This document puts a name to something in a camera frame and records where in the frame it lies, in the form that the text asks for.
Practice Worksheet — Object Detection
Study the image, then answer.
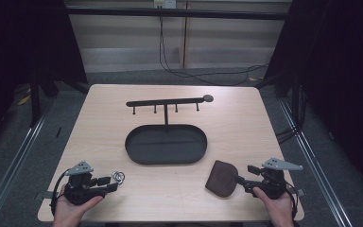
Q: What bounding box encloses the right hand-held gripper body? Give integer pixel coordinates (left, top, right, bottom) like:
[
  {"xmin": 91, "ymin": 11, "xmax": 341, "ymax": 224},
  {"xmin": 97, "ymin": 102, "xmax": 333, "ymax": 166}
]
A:
[{"xmin": 244, "ymin": 157, "xmax": 304, "ymax": 201}]

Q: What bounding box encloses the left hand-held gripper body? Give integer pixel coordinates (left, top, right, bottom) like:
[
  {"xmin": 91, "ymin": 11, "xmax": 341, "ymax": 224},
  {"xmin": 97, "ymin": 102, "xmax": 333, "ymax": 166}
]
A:
[{"xmin": 63, "ymin": 161, "xmax": 108, "ymax": 206}]

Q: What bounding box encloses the silver metal key ring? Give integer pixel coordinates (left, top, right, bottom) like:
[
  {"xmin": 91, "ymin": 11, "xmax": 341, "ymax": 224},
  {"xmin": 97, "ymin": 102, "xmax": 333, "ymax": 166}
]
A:
[{"xmin": 111, "ymin": 170, "xmax": 127, "ymax": 185}]

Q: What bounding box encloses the brown leather pouch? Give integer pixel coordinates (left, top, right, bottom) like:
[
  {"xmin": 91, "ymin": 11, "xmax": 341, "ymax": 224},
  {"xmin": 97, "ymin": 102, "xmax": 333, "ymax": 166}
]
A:
[{"xmin": 204, "ymin": 160, "xmax": 239, "ymax": 199}]

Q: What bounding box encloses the person's right hand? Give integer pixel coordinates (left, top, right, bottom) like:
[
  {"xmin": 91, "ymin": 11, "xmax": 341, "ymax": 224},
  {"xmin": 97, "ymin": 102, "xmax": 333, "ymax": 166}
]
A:
[{"xmin": 252, "ymin": 186, "xmax": 294, "ymax": 227}]

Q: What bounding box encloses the person's left hand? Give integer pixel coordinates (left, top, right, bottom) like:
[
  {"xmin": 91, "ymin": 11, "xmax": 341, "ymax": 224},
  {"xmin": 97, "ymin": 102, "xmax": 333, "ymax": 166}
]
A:
[{"xmin": 52, "ymin": 184, "xmax": 104, "ymax": 227}]

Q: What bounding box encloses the black hook stand with tray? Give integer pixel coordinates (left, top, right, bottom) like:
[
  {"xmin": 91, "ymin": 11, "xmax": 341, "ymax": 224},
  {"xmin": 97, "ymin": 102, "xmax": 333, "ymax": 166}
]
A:
[{"xmin": 124, "ymin": 94, "xmax": 215, "ymax": 166}]

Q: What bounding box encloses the black metal stand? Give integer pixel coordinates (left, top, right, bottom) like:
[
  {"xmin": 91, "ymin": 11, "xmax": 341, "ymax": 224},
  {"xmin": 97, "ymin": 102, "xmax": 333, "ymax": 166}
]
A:
[{"xmin": 28, "ymin": 64, "xmax": 43, "ymax": 129}]

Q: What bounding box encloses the yellow tape piece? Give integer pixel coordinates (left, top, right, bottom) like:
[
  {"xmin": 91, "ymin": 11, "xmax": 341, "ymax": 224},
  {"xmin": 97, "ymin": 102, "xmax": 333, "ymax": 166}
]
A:
[{"xmin": 17, "ymin": 94, "xmax": 32, "ymax": 107}]

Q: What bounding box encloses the dark curtain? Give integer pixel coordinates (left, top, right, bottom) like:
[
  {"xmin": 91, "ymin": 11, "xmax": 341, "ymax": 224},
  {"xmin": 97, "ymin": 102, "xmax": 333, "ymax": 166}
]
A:
[
  {"xmin": 264, "ymin": 0, "xmax": 363, "ymax": 190},
  {"xmin": 0, "ymin": 0, "xmax": 89, "ymax": 152}
]

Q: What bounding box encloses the grey table strap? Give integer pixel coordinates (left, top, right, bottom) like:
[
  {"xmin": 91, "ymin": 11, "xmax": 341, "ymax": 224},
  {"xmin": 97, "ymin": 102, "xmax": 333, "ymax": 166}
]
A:
[
  {"xmin": 287, "ymin": 187, "xmax": 305, "ymax": 197},
  {"xmin": 33, "ymin": 190, "xmax": 55, "ymax": 201}
]

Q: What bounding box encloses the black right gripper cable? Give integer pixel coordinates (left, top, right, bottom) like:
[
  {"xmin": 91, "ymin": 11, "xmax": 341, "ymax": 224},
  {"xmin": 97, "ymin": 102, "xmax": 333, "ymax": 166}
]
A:
[{"xmin": 284, "ymin": 184, "xmax": 299, "ymax": 219}]

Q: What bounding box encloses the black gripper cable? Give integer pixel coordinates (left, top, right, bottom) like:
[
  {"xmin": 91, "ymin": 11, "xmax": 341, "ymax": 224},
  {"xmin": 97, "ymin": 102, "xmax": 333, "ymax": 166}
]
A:
[
  {"xmin": 49, "ymin": 168, "xmax": 71, "ymax": 217},
  {"xmin": 284, "ymin": 184, "xmax": 299, "ymax": 219}
]

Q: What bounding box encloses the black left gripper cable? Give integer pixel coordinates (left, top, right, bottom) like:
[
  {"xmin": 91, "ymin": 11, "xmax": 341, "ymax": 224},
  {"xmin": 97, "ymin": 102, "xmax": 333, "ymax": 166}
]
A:
[{"xmin": 49, "ymin": 168, "xmax": 71, "ymax": 217}]

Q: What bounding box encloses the silver floor rail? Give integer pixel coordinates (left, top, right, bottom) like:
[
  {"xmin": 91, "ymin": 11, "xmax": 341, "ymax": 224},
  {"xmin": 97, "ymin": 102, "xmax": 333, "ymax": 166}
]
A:
[
  {"xmin": 0, "ymin": 103, "xmax": 53, "ymax": 227},
  {"xmin": 278, "ymin": 98, "xmax": 354, "ymax": 227}
]

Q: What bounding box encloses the bundle of black floor cables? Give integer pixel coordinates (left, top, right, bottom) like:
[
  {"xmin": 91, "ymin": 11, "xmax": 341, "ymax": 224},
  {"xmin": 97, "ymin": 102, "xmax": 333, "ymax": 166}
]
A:
[{"xmin": 274, "ymin": 124, "xmax": 301, "ymax": 146}]

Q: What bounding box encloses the black hanging wall cable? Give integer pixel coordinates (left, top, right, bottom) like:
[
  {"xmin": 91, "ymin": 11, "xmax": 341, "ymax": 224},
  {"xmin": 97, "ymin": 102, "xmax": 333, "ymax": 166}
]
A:
[{"xmin": 158, "ymin": 15, "xmax": 269, "ymax": 87}]

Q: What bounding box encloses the black horizontal frame bar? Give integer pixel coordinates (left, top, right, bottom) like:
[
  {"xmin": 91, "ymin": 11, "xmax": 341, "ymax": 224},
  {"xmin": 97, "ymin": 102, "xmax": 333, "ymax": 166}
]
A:
[{"xmin": 65, "ymin": 7, "xmax": 290, "ymax": 22}]

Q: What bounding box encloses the white wall socket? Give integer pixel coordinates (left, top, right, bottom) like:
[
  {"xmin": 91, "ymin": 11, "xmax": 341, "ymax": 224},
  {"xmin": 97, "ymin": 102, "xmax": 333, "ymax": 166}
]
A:
[{"xmin": 153, "ymin": 0, "xmax": 178, "ymax": 9}]

